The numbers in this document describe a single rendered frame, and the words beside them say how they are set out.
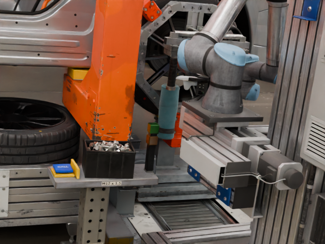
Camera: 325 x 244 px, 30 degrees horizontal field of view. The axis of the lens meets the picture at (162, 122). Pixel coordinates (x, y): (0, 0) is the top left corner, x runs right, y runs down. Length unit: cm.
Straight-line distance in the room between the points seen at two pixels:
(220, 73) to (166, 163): 120
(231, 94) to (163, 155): 115
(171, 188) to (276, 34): 112
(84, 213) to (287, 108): 94
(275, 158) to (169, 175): 133
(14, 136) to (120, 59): 59
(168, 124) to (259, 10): 87
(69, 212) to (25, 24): 91
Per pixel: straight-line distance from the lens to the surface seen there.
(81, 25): 304
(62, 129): 285
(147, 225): 295
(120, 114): 260
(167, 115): 288
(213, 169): 194
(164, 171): 324
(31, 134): 276
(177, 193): 322
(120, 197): 298
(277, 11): 243
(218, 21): 232
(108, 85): 255
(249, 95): 260
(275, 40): 247
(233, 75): 217
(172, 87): 273
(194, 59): 223
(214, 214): 322
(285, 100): 214
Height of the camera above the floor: 136
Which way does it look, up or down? 16 degrees down
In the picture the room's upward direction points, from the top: 7 degrees clockwise
